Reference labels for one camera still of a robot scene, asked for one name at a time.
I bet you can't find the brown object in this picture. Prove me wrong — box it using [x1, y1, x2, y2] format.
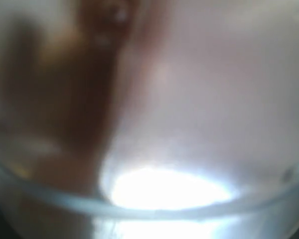
[0, 0, 142, 197]

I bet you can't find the clear plastic shaker cup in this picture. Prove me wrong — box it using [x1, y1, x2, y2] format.
[0, 0, 299, 239]

